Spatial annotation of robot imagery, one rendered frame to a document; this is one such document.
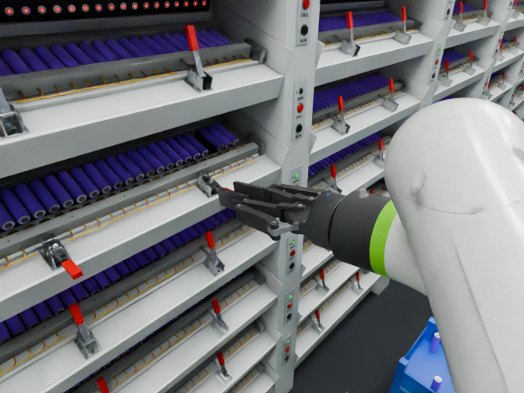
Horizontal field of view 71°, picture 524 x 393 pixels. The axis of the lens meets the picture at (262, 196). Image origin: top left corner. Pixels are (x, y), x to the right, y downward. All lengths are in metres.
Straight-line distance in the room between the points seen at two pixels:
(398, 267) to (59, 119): 0.43
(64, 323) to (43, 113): 0.35
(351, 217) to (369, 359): 1.16
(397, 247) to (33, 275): 0.46
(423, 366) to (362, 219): 0.80
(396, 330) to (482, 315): 1.47
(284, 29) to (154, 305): 0.55
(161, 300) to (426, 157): 0.58
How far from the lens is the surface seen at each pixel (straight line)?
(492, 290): 0.22
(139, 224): 0.61
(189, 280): 0.76
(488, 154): 0.27
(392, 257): 0.41
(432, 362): 1.19
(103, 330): 0.72
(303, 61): 0.75
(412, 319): 1.74
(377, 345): 1.60
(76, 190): 0.64
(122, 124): 0.53
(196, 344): 0.90
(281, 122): 0.74
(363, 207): 0.43
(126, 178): 0.66
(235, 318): 0.94
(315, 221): 0.46
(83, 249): 0.59
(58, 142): 0.50
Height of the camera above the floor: 1.22
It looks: 30 degrees down
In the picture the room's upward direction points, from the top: straight up
